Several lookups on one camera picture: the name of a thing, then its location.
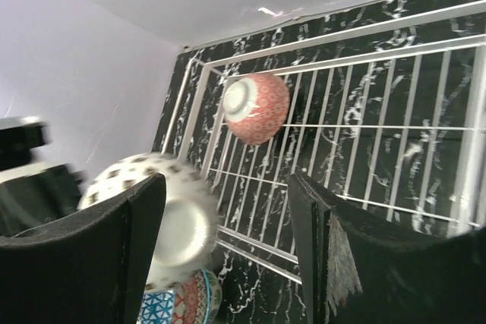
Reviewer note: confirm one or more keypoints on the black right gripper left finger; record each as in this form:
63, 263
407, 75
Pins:
88, 267

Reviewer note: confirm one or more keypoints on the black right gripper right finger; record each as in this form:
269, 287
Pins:
358, 268

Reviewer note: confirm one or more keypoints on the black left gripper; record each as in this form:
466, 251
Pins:
34, 191

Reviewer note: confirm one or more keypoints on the pink floral bowl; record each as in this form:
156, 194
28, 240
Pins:
191, 299
255, 107

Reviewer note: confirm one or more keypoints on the white bowl brown diamonds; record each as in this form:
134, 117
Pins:
189, 225

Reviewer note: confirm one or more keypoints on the white wire dish rack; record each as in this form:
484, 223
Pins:
388, 115

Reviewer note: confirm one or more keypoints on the white bowl red lattice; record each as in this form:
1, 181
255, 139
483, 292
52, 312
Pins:
157, 308

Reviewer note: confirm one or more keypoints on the white bowl green leaves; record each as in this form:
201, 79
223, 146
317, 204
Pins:
210, 296

